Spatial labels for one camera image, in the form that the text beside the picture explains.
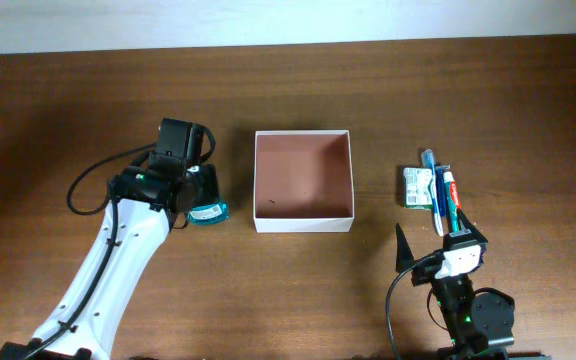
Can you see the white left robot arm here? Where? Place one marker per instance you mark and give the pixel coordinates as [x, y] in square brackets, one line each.
[143, 206]

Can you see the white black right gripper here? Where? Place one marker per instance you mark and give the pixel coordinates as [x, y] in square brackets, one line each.
[405, 256]

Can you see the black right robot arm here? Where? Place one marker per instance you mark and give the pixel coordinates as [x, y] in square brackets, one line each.
[478, 321]

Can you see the Colgate toothpaste tube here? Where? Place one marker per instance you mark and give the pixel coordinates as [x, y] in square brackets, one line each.
[452, 200]

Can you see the pink cardboard box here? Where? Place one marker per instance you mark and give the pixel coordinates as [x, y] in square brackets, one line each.
[303, 181]

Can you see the blue Listerine mouthwash bottle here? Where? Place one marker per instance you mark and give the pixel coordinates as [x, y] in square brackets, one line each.
[206, 215]

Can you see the blue white toothbrush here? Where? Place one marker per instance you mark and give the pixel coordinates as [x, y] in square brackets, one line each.
[428, 161]

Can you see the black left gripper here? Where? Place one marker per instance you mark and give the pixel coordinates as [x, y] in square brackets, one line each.
[211, 189]

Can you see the green white wipes packet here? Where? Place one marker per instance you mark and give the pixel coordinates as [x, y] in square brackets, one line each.
[417, 188]

